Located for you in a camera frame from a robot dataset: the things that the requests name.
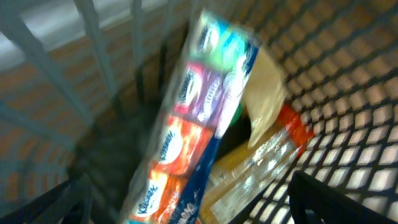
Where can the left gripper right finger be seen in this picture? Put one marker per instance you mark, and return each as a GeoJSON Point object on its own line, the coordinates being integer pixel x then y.
{"type": "Point", "coordinates": [312, 201]}

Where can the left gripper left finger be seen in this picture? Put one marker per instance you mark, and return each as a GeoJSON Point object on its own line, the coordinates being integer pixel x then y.
{"type": "Point", "coordinates": [68, 203]}

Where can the orange spaghetti pasta packet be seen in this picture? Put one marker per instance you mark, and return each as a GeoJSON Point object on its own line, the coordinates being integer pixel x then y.
{"type": "Point", "coordinates": [238, 177]}

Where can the Kleenex tissue multipack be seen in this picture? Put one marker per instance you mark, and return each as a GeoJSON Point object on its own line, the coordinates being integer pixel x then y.
{"type": "Point", "coordinates": [204, 93]}

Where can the grey plastic shopping basket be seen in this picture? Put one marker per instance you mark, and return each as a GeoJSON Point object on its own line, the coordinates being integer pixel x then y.
{"type": "Point", "coordinates": [82, 82]}

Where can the green lid glass jar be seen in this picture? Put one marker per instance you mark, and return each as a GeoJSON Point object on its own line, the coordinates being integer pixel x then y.
{"type": "Point", "coordinates": [236, 115]}

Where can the beige pasta bag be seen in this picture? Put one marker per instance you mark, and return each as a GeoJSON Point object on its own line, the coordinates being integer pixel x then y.
{"type": "Point", "coordinates": [264, 94]}

